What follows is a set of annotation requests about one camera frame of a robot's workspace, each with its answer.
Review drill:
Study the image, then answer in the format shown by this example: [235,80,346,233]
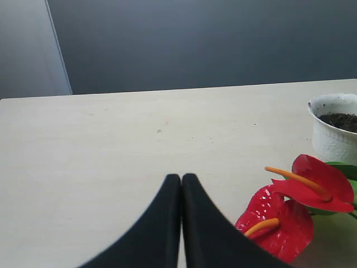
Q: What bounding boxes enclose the white ceramic flower pot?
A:
[308,93,356,165]

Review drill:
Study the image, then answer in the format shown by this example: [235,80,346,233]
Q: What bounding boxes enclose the red anthurium flowers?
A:
[235,154,356,263]

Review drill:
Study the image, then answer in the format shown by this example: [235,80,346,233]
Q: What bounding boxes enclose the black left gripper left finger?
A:
[82,174,181,267]

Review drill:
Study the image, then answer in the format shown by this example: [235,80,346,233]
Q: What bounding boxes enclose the dark potting soil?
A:
[319,113,357,133]

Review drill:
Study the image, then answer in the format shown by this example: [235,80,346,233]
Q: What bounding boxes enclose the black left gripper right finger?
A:
[182,174,289,267]

